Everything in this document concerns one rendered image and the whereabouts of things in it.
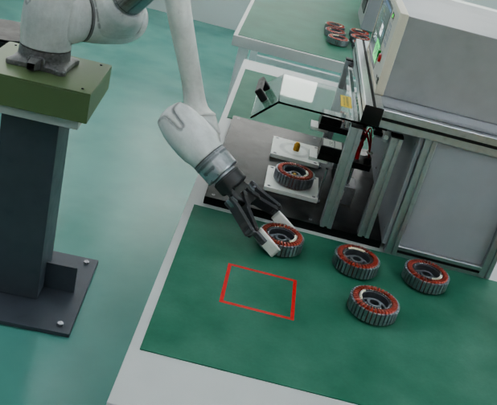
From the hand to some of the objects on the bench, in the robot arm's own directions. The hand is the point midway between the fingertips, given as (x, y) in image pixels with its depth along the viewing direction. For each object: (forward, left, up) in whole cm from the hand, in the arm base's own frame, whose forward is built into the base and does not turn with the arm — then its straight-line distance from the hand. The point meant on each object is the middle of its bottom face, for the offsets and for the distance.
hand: (280, 238), depth 180 cm
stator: (+36, -1, -2) cm, 36 cm away
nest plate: (+2, +32, +1) cm, 32 cm away
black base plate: (+4, +44, -1) cm, 45 cm away
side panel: (+42, +11, -2) cm, 43 cm away
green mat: (+24, -21, -3) cm, 32 cm away
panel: (+28, +44, +1) cm, 52 cm away
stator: (0, 0, -2) cm, 2 cm away
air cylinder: (+17, +32, +1) cm, 36 cm away
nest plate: (+3, +56, +2) cm, 57 cm away
